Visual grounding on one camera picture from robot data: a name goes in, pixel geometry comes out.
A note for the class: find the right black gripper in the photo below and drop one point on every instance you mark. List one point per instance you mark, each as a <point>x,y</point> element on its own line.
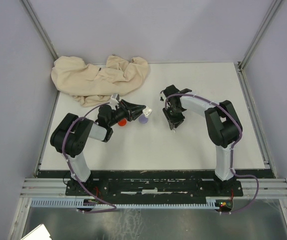
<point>172,121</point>

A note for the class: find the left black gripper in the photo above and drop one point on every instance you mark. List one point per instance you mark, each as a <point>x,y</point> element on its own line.
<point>127,107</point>

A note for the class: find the purple round charging case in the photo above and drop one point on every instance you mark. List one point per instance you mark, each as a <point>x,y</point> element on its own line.
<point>143,119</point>

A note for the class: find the white round charging case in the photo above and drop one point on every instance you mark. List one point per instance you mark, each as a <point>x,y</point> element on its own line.
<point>147,111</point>

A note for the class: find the red round charging case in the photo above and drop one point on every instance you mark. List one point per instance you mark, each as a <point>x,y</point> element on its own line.
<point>122,123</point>

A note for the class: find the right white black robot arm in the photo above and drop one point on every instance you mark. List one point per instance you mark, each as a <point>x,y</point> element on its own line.
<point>223,125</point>

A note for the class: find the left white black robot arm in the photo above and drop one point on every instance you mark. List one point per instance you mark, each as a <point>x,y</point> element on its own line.
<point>71,135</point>

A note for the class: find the beige crumpled cloth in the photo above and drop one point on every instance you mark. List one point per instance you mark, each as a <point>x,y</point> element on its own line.
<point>92,85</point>

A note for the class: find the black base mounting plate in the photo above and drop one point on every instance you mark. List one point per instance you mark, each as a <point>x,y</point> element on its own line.
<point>189,186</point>

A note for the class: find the control box with leds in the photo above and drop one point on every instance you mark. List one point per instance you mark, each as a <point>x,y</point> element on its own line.
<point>225,205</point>

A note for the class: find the white sheet corner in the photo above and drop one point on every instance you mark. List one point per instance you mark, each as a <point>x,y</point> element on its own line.
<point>39,233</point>

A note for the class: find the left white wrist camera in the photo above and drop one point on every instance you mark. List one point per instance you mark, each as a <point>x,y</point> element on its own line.
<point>114,99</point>

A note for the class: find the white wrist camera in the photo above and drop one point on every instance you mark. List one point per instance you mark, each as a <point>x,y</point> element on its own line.
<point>162,97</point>
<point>114,99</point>

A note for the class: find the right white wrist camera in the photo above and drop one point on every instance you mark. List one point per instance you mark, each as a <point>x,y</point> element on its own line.
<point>162,97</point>

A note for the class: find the aluminium frame rail front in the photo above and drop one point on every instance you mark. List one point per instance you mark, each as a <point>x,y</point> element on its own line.
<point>55,188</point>

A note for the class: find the left aluminium corner post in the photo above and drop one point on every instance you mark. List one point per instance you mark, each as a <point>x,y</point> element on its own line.
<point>28,7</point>

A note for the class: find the aluminium corner post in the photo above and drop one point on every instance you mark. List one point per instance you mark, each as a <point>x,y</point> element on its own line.
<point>260,33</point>
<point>28,7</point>

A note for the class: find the right aluminium corner post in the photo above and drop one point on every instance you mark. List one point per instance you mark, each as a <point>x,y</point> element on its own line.
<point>260,33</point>

